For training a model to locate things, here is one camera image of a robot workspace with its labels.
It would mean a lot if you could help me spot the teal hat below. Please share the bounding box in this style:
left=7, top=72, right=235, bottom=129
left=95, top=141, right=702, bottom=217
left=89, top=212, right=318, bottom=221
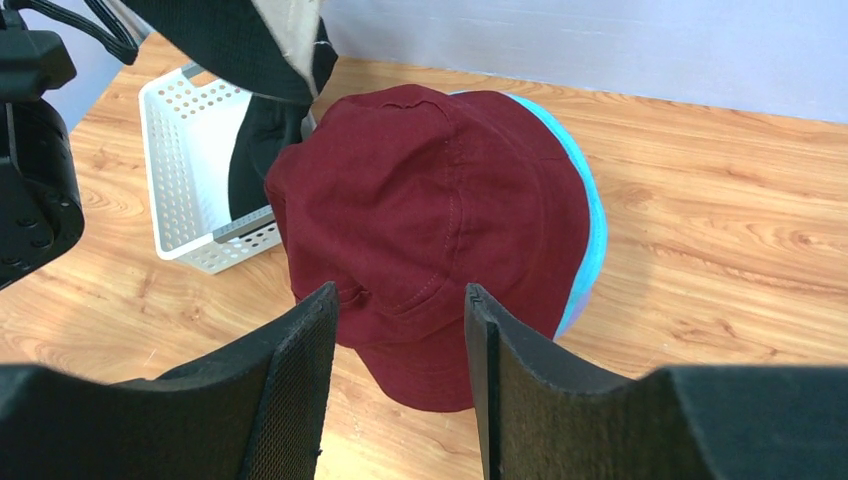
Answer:
left=450, top=89, right=609, bottom=339

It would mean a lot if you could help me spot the beige bucket hat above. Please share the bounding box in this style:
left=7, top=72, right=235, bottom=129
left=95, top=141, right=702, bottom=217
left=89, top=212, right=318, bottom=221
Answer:
left=253, top=0, right=323, bottom=100

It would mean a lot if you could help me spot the purple bucket hat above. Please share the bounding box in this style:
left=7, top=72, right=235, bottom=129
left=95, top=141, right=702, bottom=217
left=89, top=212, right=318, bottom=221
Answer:
left=554, top=291, right=591, bottom=339

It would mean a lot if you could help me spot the black hat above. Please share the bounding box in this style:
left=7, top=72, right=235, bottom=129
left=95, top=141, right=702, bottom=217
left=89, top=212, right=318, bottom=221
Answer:
left=126, top=0, right=338, bottom=219

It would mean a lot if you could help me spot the white perforated plastic basket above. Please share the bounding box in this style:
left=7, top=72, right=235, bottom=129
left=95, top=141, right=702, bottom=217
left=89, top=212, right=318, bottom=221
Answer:
left=138, top=62, right=281, bottom=274

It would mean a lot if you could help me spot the dark red hat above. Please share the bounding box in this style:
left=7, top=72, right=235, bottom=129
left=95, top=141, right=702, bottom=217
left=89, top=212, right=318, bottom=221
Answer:
left=264, top=84, right=592, bottom=414

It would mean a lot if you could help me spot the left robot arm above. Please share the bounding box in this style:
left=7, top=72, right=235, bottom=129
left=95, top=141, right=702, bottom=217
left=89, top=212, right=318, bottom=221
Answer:
left=1, top=1, right=138, bottom=287

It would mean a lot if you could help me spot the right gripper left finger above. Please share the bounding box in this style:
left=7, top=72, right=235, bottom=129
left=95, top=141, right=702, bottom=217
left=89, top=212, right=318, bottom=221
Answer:
left=1, top=283, right=339, bottom=479

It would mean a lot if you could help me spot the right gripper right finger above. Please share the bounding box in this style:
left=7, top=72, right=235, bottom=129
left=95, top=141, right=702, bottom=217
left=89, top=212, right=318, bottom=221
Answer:
left=465, top=284, right=847, bottom=479

